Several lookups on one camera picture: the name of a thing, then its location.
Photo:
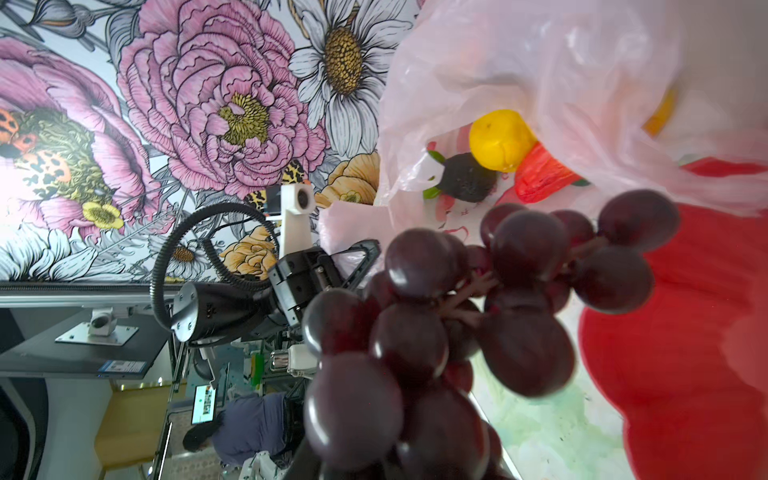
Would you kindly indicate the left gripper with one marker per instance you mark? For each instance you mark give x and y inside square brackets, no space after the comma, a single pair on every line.
[299,277]

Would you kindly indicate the dark grape bunch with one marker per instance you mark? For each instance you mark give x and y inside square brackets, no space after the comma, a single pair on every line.
[391,397]

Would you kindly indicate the yellow lemon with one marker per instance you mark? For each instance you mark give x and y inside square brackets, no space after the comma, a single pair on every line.
[501,140]

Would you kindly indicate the orange carrot-like fruit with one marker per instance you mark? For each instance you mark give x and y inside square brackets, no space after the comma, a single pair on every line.
[540,175]

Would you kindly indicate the red yellow mango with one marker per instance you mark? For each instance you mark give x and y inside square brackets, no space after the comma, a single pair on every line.
[658,120]

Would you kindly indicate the pink plastic bag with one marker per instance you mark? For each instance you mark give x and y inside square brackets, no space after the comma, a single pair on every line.
[585,76]

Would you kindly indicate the red flower-shaped plate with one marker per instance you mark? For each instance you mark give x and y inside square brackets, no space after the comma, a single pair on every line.
[688,370]

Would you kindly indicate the green lime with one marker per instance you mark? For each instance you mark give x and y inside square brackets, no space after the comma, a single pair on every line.
[431,193]

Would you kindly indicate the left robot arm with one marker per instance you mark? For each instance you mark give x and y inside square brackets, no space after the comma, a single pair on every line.
[207,314]

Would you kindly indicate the person in blue shirt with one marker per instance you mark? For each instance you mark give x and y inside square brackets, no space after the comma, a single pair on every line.
[248,425]

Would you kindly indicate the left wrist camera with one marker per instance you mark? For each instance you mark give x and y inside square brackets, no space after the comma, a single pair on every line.
[292,205]

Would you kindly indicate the grey desk with bracket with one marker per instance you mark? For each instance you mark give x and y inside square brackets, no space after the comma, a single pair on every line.
[126,348]

